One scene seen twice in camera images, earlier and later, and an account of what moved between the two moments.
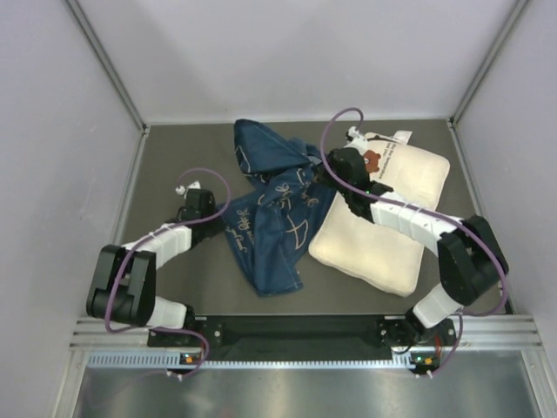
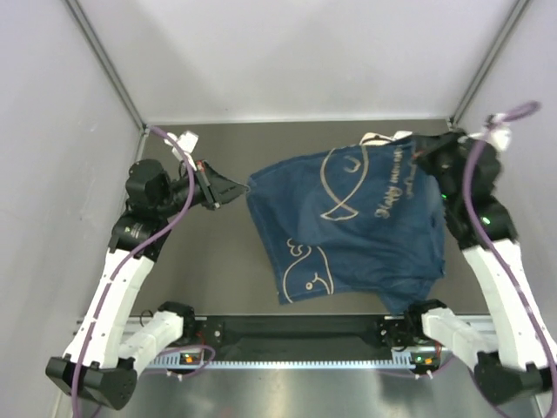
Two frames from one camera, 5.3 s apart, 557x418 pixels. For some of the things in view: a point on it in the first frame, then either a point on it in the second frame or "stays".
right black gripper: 321,176 → 426,146
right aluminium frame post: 515,16 stays
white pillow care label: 402,136 stays
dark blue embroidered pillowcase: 274,219 → 365,222
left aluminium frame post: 133,109 stays
